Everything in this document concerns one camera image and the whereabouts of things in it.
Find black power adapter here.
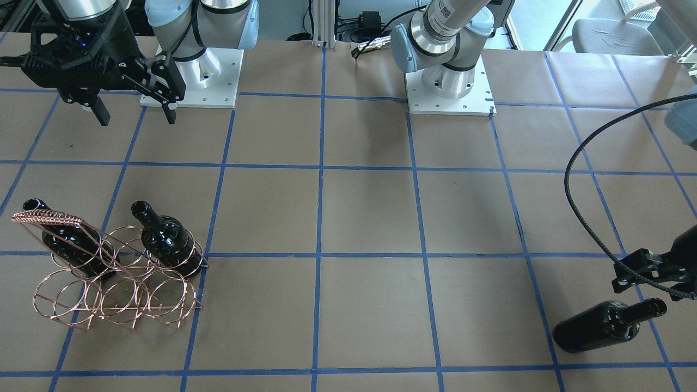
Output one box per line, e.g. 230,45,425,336
358,10,382,33

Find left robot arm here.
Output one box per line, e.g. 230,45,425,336
390,1,695,301

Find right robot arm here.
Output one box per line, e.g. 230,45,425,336
2,1,260,126

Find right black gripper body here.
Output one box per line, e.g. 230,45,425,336
2,11,145,104

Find copper wire wine basket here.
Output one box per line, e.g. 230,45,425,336
12,210,203,330

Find aluminium frame post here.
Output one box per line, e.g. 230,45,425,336
310,0,337,50

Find grey office chair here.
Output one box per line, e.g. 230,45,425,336
550,1,696,60

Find dark wine bottle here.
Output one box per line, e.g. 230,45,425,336
130,200,203,278
553,298,667,354

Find dark wine bottle in basket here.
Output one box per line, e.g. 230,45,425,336
130,200,203,278

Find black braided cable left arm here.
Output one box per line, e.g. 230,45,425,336
564,94,697,299

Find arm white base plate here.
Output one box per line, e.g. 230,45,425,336
405,57,497,116
169,48,246,109

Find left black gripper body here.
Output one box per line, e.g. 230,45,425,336
654,226,696,300

